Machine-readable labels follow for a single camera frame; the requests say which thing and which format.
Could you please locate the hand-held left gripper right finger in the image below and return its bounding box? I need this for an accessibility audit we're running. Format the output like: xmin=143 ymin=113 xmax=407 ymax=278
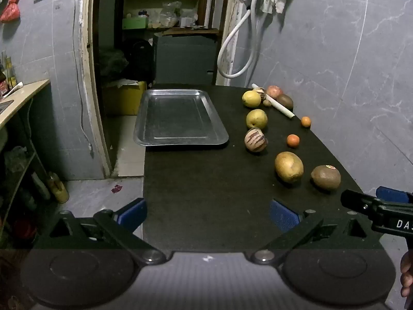
xmin=252 ymin=198 xmax=375 ymax=264

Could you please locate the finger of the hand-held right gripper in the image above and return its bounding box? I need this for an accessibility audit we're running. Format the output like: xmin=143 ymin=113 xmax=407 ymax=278
xmin=376 ymin=186 xmax=413 ymax=205
xmin=341 ymin=189 xmax=382 ymax=217

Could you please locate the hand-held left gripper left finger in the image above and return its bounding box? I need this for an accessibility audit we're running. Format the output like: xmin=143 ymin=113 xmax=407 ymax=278
xmin=48 ymin=198 xmax=166 ymax=264

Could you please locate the metal baking tray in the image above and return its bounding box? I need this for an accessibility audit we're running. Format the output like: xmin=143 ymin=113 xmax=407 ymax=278
xmin=133 ymin=89 xmax=230 ymax=147

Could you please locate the round yellow lemon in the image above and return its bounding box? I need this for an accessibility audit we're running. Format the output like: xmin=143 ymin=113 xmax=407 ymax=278
xmin=242 ymin=90 xmax=261 ymax=108

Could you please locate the person's right hand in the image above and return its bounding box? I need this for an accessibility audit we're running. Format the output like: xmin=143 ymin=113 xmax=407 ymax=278
xmin=400 ymin=252 xmax=413 ymax=298

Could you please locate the brown kiwi with sticker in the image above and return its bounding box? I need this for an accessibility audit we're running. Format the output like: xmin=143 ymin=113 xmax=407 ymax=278
xmin=311 ymin=165 xmax=341 ymax=191

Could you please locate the large yellow-brown mango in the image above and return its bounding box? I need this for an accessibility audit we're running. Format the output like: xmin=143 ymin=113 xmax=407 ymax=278
xmin=274 ymin=151 xmax=304 ymax=184

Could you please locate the yellow floor bottle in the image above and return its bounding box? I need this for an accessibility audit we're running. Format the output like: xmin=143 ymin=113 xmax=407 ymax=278
xmin=47 ymin=172 xmax=70 ymax=204

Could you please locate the yellow pear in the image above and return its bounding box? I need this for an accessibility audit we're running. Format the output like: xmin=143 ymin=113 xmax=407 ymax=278
xmin=246 ymin=109 xmax=268 ymax=130

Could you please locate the white rod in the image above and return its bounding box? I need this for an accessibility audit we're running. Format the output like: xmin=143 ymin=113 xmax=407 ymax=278
xmin=252 ymin=83 xmax=296 ymax=119

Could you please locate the yellow box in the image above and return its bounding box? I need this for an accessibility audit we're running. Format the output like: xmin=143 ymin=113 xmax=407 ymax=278
xmin=103 ymin=81 xmax=148 ymax=116

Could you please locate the red apple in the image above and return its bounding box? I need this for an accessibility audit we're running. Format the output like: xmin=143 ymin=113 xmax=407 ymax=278
xmin=265 ymin=85 xmax=284 ymax=99

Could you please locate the wooden counter shelf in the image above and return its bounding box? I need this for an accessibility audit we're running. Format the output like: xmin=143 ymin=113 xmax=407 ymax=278
xmin=0 ymin=79 xmax=52 ymax=252

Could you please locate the dark grey cabinet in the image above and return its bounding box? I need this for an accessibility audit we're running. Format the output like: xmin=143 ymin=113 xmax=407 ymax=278
xmin=153 ymin=32 xmax=220 ymax=86

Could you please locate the dark bottle with red label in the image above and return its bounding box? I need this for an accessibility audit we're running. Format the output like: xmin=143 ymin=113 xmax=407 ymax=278
xmin=0 ymin=65 xmax=10 ymax=99

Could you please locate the green glass bottle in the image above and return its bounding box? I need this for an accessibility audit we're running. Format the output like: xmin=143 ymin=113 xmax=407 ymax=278
xmin=4 ymin=52 xmax=17 ymax=89

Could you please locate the green box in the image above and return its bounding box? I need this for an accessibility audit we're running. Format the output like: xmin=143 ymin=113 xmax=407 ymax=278
xmin=123 ymin=17 xmax=149 ymax=29

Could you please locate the clear plastic bag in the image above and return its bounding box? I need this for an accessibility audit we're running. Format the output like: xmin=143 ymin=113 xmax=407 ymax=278
xmin=160 ymin=2 xmax=182 ymax=27

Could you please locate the white hose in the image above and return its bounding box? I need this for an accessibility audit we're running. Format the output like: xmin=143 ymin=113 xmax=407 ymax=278
xmin=217 ymin=0 xmax=268 ymax=79

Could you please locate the white power cable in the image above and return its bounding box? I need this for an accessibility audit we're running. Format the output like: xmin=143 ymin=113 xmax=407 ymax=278
xmin=72 ymin=0 xmax=95 ymax=159

